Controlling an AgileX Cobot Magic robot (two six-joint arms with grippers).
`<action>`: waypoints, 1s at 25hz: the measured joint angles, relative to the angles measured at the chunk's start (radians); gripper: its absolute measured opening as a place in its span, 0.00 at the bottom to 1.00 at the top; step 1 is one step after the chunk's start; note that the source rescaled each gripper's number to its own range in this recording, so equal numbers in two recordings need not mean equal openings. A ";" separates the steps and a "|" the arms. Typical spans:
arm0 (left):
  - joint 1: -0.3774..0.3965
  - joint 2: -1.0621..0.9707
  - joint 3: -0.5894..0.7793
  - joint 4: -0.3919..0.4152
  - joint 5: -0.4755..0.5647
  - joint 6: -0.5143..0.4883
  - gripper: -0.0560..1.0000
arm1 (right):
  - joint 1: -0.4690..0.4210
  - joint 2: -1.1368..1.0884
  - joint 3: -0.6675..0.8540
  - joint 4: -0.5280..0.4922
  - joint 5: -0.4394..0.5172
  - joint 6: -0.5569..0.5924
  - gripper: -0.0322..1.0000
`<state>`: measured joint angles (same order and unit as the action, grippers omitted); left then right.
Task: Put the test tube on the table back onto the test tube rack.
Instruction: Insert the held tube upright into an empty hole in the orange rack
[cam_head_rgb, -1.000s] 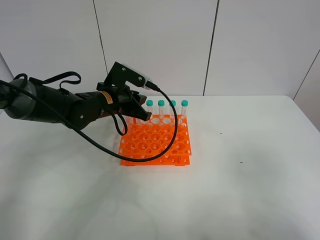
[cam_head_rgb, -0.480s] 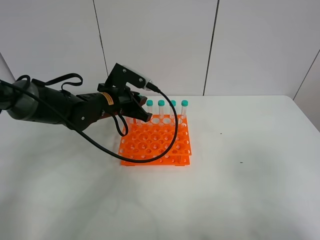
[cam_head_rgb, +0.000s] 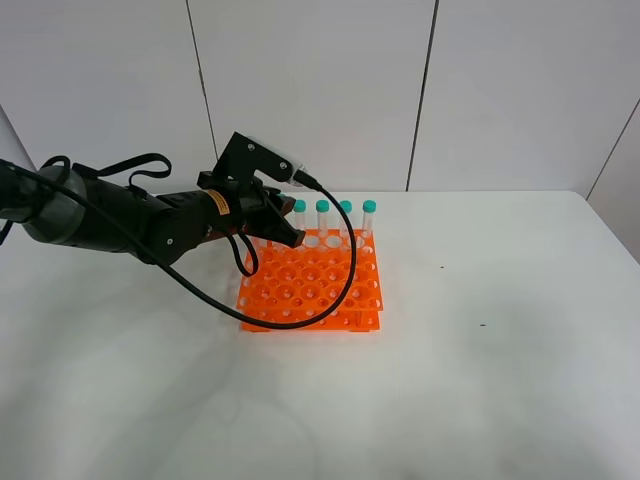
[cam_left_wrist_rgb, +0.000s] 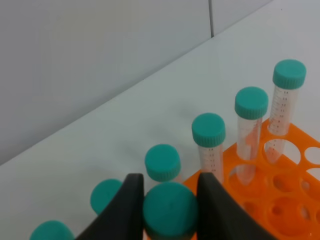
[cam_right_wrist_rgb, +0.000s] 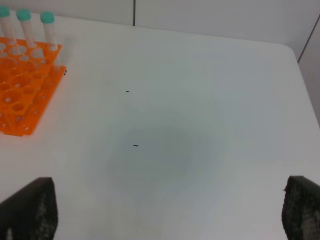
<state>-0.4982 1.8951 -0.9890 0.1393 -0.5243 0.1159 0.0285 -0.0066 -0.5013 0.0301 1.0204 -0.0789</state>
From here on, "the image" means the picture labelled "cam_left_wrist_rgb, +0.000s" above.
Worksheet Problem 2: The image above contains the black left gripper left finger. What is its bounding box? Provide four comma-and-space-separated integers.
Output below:
77, 173, 145, 240

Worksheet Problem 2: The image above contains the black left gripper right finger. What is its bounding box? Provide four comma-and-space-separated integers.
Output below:
196, 172, 275, 240

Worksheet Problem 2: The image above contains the test tube with teal cap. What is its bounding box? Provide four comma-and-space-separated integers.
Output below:
142, 182, 199, 240

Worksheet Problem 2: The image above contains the second row left tube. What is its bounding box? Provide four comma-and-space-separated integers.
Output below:
29, 220, 75, 240

